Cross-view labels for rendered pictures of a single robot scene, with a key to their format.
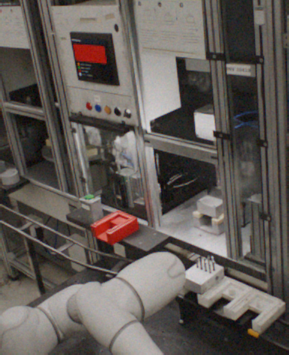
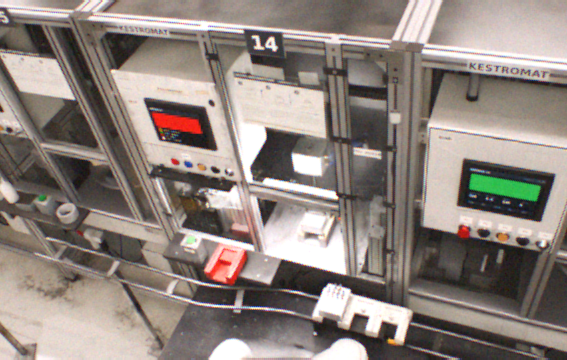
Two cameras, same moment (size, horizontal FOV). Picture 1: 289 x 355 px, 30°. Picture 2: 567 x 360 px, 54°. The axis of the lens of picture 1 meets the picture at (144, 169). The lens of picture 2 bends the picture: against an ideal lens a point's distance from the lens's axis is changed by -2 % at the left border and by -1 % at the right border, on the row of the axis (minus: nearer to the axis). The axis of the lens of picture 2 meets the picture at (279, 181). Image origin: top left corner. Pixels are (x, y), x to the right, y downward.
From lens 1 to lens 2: 103 cm
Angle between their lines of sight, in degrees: 27
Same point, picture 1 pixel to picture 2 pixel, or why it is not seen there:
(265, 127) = (393, 194)
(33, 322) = not seen: outside the picture
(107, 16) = (198, 91)
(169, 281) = not seen: outside the picture
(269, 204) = (393, 243)
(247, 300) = (380, 316)
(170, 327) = (307, 341)
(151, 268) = not seen: outside the picture
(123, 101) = (223, 162)
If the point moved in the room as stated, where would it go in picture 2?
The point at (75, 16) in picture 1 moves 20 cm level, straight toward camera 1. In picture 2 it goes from (150, 85) to (173, 113)
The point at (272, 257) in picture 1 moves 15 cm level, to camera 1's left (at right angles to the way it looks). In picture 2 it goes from (392, 274) to (360, 292)
